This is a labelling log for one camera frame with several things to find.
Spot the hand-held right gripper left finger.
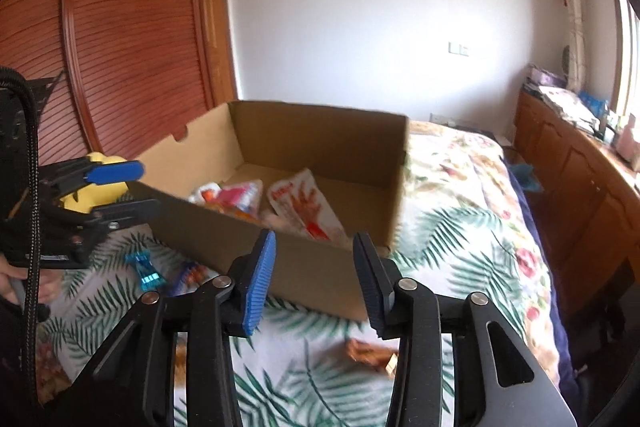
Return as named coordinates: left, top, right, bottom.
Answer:
left=74, top=229, right=277, bottom=427

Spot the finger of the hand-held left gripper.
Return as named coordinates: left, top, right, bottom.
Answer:
left=50, top=198, right=162, bottom=234
left=42, top=158, right=147, bottom=188

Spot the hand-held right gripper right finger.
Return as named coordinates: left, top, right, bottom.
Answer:
left=352, top=232, right=577, bottom=427

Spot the small brown snack packet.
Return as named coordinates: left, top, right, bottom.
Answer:
left=345, top=337, right=401, bottom=379

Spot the orange white snack packet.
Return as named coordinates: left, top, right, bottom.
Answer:
left=189, top=179, right=265, bottom=221

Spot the white chicken feet snack packet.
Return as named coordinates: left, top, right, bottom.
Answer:
left=265, top=168, right=352, bottom=244

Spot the brown cardboard box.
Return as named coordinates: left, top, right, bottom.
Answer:
left=125, top=99, right=412, bottom=324

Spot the person's left hand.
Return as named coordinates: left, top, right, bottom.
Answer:
left=0, top=252, right=63, bottom=309

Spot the yellow plush toy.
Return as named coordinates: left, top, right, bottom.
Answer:
left=62, top=152, right=134, bottom=214

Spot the blue candy packet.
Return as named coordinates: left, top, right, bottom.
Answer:
left=125, top=252, right=167, bottom=292

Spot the blue orange snack packet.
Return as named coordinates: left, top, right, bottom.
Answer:
left=172, top=261, right=212, bottom=297

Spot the green leaf print blanket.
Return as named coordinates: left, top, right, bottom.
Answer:
left=37, top=206, right=527, bottom=427

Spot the wooden slatted wardrobe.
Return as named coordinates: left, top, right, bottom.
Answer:
left=0, top=0, right=240, bottom=172

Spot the floral blanket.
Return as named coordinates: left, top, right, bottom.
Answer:
left=395, top=119, right=562, bottom=390

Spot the teal cloth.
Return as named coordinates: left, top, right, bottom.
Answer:
left=512, top=163, right=545, bottom=194

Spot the dark blue bedding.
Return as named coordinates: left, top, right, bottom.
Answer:
left=501, top=151, right=587, bottom=410

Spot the wooden cabinet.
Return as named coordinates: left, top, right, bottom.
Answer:
left=514, top=88, right=640, bottom=315

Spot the folded patterned cloth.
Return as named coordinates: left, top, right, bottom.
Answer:
left=537, top=86, right=601, bottom=135

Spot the patterned curtain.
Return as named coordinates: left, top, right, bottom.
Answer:
left=542, top=0, right=592, bottom=94

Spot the window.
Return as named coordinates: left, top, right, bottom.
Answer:
left=609, top=0, right=640, bottom=120

